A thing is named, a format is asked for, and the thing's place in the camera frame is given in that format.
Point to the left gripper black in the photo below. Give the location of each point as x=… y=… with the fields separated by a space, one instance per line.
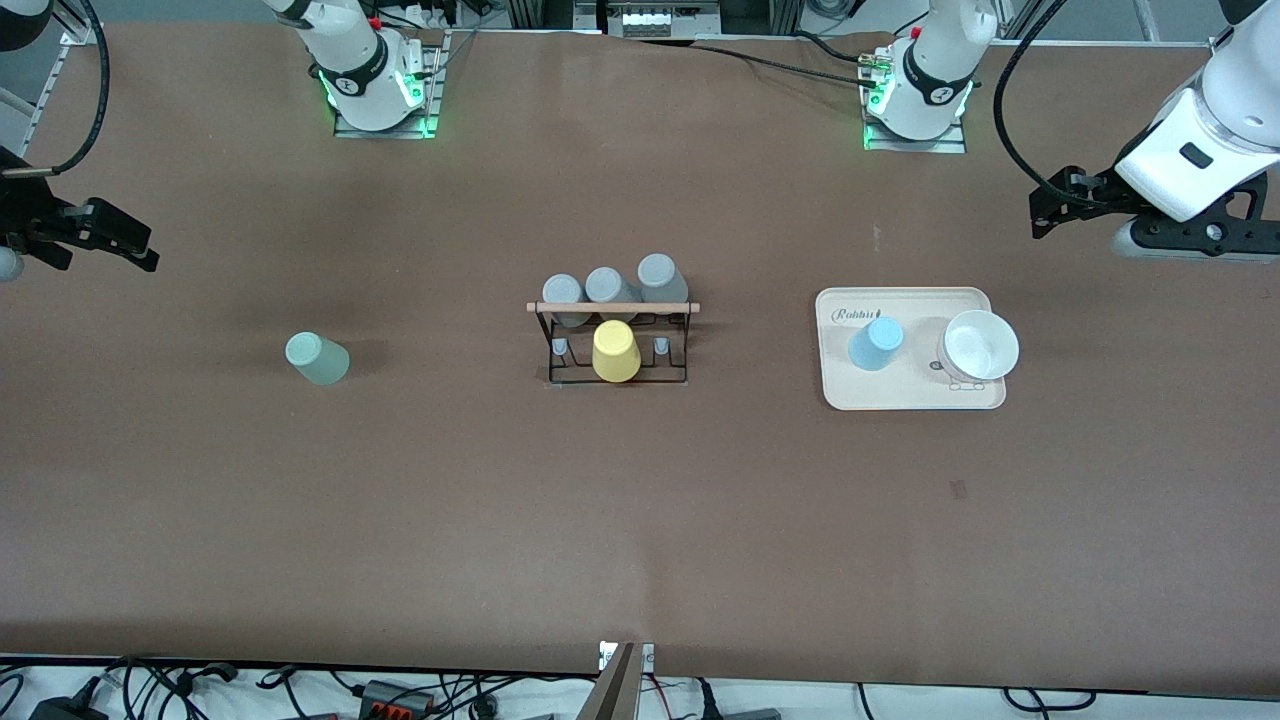
x=1098 y=194

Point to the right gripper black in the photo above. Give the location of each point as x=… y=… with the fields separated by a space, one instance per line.
x=22 y=207

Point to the light blue plastic cup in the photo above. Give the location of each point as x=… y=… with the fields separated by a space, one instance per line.
x=876 y=343

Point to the pale green plastic cup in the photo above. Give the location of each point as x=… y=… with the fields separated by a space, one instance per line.
x=318 y=360

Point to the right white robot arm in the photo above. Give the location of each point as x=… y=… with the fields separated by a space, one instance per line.
x=355 y=60

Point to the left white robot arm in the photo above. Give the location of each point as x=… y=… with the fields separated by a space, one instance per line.
x=930 y=80

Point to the white bowl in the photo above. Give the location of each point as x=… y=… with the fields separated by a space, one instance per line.
x=982 y=345

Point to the beige rectangular tray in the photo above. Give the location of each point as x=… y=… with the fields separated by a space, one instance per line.
x=860 y=385

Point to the grey plastic cup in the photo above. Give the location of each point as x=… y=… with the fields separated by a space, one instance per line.
x=660 y=272
x=563 y=292
x=606 y=285

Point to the grey socket strip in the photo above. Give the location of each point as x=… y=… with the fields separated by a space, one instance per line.
x=660 y=18

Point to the black power adapter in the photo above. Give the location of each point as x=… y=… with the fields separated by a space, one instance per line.
x=65 y=710

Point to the yellow plastic cup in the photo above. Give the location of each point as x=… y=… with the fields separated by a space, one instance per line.
x=615 y=352

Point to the black power strip orange switches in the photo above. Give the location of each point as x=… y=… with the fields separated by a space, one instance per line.
x=395 y=698

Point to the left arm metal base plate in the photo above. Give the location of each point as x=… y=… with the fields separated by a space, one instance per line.
x=950 y=146

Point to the white perforated rail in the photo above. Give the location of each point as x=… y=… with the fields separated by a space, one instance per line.
x=45 y=95

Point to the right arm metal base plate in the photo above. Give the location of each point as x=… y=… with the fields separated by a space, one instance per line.
x=432 y=90

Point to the white pole bracket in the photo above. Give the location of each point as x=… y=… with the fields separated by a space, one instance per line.
x=648 y=657

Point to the aluminium camera pole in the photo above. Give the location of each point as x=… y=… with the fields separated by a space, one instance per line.
x=612 y=695

